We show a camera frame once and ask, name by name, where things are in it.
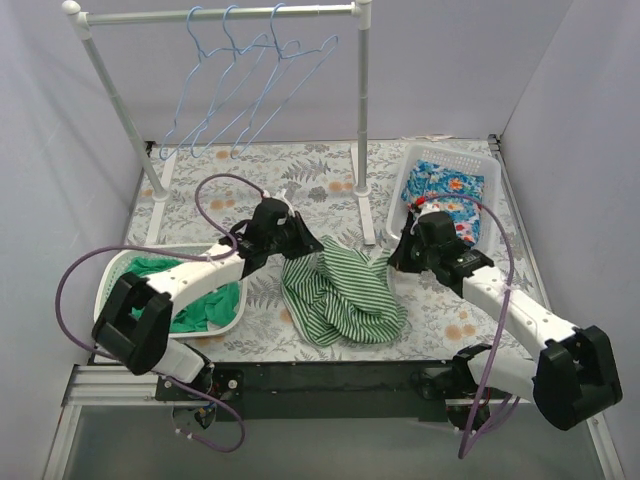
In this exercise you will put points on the white clothes rack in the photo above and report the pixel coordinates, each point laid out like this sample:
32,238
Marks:
82,22

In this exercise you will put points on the blue wire hanger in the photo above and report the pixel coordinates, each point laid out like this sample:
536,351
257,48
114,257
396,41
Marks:
251,72
294,65
201,89

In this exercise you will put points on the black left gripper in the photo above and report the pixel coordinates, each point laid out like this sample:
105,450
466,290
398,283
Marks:
297,238

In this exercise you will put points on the white left laundry basket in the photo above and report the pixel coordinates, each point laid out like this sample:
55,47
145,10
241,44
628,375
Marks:
120,263

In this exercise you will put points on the white right laundry basket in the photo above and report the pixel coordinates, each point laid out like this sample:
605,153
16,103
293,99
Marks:
465,162

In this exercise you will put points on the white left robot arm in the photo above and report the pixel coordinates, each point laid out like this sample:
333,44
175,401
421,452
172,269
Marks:
134,323

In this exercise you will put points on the green shirt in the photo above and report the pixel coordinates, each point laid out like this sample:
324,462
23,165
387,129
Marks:
214,310

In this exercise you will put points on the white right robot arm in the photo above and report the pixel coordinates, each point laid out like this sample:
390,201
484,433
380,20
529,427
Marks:
570,373

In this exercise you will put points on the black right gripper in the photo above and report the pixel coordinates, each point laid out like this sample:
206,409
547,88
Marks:
403,251

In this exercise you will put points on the white laundry basket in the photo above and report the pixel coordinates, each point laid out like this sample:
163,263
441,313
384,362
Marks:
120,263
465,162

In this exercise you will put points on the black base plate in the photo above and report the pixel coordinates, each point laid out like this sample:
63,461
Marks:
428,390

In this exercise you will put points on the green striped tank top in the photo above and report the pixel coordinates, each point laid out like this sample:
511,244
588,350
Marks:
342,293

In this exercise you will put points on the blue floral garment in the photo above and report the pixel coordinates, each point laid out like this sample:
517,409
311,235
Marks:
427,179

